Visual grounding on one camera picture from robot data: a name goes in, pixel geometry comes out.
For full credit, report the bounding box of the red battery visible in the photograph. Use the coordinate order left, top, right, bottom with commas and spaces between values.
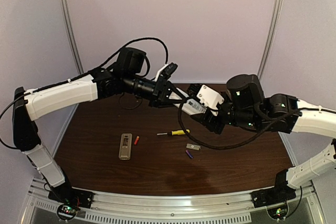
134, 136, 140, 145

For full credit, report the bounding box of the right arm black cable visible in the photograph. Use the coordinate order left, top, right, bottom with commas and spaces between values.
177, 98, 336, 151

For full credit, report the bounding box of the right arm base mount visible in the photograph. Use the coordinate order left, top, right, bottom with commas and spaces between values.
250, 186, 296, 208

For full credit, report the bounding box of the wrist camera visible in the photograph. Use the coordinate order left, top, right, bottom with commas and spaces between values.
154, 62, 178, 82
187, 84, 225, 116

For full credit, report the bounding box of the aluminium front rail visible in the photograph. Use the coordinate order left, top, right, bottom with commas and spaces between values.
19, 186, 327, 223

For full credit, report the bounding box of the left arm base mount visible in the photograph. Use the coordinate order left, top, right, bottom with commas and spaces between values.
48, 187, 93, 209

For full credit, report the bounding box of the purple battery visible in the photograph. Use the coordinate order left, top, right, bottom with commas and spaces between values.
185, 150, 193, 159

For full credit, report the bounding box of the grey battery cover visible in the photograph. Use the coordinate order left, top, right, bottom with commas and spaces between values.
186, 143, 201, 151

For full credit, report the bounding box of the yellow handled screwdriver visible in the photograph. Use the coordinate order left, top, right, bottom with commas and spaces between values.
156, 130, 186, 136

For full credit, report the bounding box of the left aluminium frame post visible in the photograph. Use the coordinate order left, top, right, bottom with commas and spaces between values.
60, 0, 83, 74

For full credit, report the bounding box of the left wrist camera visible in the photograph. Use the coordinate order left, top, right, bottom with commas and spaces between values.
154, 62, 178, 82

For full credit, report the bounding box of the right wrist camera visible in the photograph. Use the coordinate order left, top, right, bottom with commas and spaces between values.
187, 84, 225, 116

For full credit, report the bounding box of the right aluminium frame post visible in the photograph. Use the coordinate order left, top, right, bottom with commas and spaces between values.
257, 0, 284, 79

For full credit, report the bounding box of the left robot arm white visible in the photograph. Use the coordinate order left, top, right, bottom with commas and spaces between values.
10, 46, 186, 190

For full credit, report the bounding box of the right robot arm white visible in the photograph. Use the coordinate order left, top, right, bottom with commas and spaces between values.
187, 74, 335, 150

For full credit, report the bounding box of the white remote control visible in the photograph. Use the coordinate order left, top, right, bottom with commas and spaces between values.
182, 99, 206, 116

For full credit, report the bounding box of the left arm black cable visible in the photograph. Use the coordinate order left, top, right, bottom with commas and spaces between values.
0, 37, 169, 151

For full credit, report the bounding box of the aluminium frame post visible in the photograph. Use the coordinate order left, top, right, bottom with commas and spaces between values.
257, 0, 284, 79
60, 0, 83, 74

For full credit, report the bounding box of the grey remote control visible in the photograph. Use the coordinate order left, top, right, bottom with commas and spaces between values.
119, 133, 132, 161

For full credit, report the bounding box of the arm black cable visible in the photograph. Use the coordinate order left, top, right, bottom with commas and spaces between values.
0, 37, 169, 151
177, 98, 336, 151

